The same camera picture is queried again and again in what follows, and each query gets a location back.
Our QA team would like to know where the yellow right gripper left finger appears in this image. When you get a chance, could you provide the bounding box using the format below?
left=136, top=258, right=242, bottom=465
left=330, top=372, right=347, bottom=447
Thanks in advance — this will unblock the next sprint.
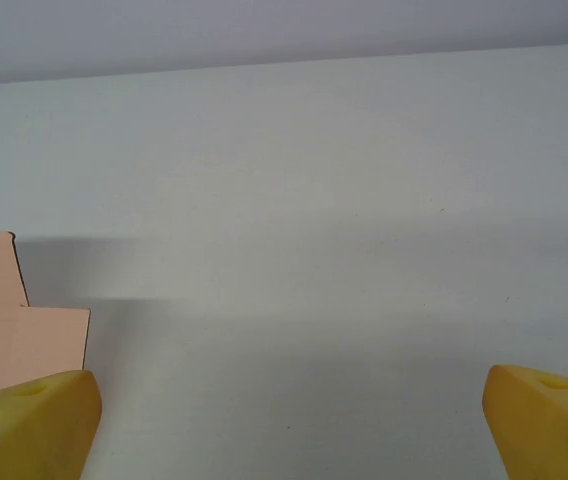
left=0, top=369, right=103, bottom=480

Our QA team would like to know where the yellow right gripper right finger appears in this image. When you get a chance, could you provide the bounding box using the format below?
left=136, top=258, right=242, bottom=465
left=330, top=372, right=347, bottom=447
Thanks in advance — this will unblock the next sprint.
left=481, top=364, right=568, bottom=480

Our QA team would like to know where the pink corrugated cardboard box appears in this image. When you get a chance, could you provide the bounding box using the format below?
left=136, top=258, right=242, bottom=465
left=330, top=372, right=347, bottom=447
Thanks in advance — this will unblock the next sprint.
left=0, top=231, right=92, bottom=401

